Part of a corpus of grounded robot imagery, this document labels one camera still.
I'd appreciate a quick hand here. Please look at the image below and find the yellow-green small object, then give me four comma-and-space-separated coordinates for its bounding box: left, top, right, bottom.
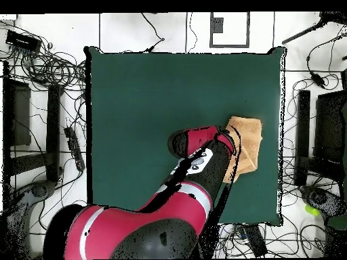
304, 204, 321, 217

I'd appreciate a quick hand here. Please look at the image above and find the black cable tangle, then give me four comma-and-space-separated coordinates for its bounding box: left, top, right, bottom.
0, 21, 87, 93

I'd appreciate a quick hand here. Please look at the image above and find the black power adapter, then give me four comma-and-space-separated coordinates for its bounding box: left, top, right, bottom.
310, 71, 326, 89

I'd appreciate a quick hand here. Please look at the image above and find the black tripod pole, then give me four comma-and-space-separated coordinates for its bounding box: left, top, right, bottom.
281, 11, 347, 45

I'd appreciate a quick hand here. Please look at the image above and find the black network switch box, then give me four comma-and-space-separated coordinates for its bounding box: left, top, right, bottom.
5, 30, 43, 53

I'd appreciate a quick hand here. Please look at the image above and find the tan terry towel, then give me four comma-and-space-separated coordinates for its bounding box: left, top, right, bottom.
222, 116, 264, 184

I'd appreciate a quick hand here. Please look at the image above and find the thin black cable with plug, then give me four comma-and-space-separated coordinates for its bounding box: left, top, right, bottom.
140, 12, 165, 53

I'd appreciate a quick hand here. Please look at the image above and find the black metal frame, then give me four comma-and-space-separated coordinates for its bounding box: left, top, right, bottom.
2, 62, 64, 185
293, 89, 347, 188

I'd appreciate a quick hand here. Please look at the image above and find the dark tripod base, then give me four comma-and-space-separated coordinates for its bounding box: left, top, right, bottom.
299, 185, 345, 217
5, 179, 58, 259

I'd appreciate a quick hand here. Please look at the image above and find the dark green table cloth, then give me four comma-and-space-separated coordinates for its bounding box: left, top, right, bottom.
84, 45, 287, 228

